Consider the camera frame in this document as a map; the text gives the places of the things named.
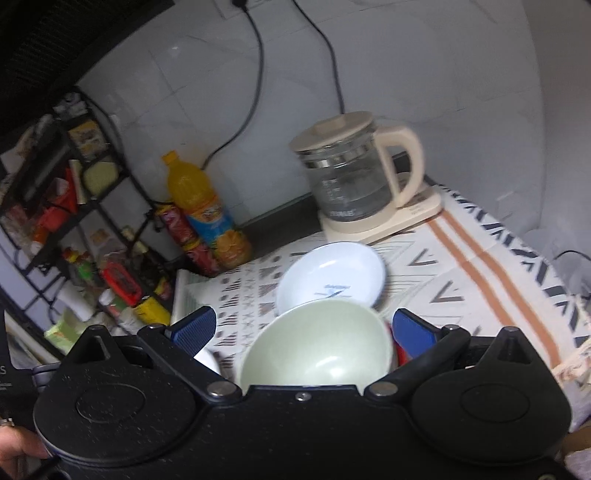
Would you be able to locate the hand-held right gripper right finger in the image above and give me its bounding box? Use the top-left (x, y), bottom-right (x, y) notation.
top-left (364, 307), bottom-right (550, 407)

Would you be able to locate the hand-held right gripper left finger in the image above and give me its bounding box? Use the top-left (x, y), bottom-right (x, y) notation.
top-left (65, 306), bottom-right (244, 408)

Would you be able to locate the pale green bowl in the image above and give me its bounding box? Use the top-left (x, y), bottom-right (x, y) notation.
top-left (239, 299), bottom-right (394, 387)

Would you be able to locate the small white printed plate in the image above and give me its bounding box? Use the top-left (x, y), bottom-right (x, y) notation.
top-left (276, 241), bottom-right (387, 317)

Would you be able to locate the person's left hand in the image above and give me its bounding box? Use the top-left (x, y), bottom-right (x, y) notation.
top-left (0, 422), bottom-right (54, 480)

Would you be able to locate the green cardboard box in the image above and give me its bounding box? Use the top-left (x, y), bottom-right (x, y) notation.
top-left (44, 309), bottom-right (100, 356)

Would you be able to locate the patterned fringed table cloth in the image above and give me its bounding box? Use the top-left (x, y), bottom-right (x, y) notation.
top-left (173, 185), bottom-right (591, 384)

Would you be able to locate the cream kettle base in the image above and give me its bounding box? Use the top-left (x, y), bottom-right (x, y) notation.
top-left (318, 172), bottom-right (443, 245)

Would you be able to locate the orange juice bottle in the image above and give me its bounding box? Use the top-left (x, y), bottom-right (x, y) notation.
top-left (161, 151), bottom-right (253, 271)

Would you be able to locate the glass electric kettle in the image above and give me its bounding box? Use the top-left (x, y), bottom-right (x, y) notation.
top-left (290, 111), bottom-right (426, 222)

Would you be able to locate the yellow sponge pack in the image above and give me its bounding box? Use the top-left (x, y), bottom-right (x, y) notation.
top-left (81, 157), bottom-right (123, 197)

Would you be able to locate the black metal storage rack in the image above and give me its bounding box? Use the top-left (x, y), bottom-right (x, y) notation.
top-left (0, 88), bottom-right (181, 333)

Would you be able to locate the dark oil bottle red handle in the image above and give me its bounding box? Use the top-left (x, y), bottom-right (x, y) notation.
top-left (99, 261), bottom-right (172, 326)

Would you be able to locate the thin black cable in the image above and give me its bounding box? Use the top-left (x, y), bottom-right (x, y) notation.
top-left (551, 249), bottom-right (591, 296)

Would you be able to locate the black kettle power cable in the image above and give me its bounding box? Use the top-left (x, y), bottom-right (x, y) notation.
top-left (293, 0), bottom-right (347, 114)

